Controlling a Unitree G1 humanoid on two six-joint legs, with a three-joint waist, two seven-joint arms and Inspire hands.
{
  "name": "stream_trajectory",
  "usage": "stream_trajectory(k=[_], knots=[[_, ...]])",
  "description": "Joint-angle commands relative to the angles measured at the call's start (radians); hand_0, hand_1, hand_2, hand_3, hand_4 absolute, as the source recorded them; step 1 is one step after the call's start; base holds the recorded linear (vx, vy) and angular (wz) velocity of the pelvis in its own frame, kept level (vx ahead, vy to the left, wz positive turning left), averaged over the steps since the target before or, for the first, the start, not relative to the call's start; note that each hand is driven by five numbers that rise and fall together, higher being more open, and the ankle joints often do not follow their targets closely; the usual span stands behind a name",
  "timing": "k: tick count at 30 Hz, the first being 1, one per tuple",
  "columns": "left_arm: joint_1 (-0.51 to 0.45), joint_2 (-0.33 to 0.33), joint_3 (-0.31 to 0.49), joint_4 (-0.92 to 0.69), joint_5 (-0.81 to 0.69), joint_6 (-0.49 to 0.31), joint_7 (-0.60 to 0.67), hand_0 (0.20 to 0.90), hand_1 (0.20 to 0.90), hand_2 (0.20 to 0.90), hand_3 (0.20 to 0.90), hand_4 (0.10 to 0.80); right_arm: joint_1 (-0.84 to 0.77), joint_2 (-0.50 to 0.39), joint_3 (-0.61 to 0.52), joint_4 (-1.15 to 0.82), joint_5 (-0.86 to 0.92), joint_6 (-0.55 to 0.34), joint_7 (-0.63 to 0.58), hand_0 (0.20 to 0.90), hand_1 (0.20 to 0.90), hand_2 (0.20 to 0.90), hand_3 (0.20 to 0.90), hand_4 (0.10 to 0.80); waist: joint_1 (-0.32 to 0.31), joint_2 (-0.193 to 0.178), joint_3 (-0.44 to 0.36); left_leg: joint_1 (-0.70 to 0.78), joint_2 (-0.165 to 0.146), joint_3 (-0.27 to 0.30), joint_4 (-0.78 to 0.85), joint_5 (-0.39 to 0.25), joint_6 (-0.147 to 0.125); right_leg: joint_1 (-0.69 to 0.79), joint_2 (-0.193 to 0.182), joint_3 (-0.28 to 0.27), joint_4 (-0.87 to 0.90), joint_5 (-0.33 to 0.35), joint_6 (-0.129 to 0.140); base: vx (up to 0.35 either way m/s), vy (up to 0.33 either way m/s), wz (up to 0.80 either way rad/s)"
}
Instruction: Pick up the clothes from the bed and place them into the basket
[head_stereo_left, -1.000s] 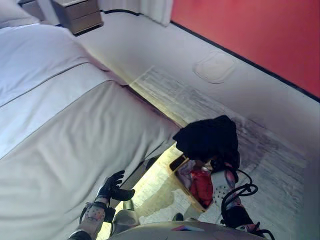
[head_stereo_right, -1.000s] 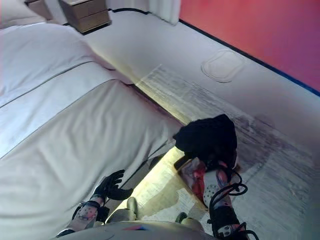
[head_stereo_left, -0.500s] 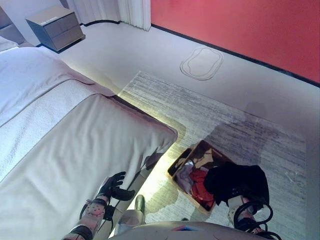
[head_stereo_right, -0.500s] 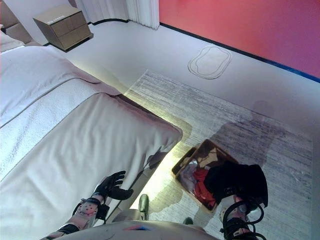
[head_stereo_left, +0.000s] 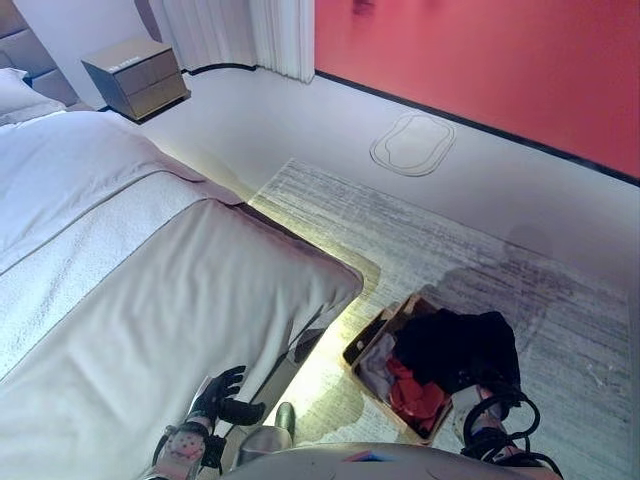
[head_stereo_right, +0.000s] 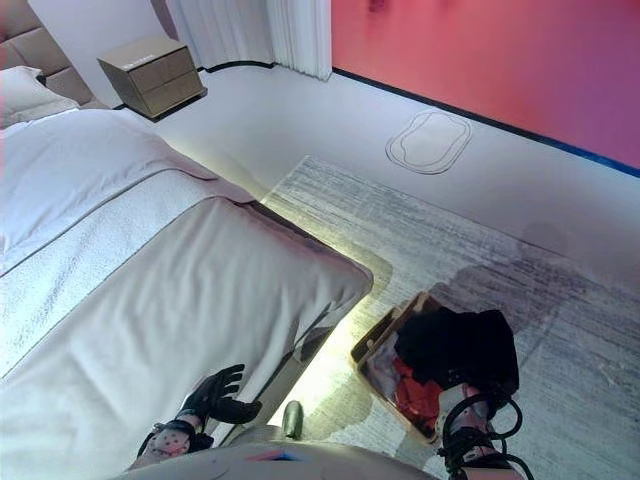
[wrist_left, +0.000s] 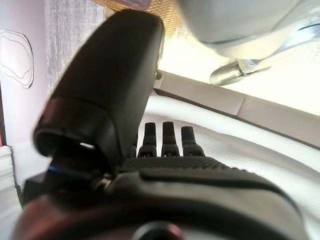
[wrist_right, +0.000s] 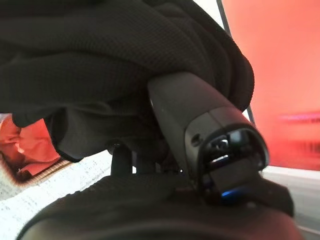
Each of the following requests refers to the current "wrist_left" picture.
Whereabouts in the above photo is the brown wicker basket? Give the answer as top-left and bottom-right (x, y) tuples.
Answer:
(96, 0), (181, 39)

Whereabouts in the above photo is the white pleated curtain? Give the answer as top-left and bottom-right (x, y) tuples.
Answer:
(0, 146), (23, 240)

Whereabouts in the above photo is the white outlined floor mat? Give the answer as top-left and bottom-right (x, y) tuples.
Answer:
(0, 29), (35, 90)

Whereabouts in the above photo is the large grey bed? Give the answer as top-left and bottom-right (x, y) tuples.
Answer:
(152, 71), (320, 151)
(136, 94), (320, 240)

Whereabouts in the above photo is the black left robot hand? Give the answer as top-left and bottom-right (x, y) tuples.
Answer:
(12, 8), (309, 240)

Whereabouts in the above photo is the grey striped area rug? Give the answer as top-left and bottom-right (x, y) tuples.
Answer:
(44, 0), (113, 96)

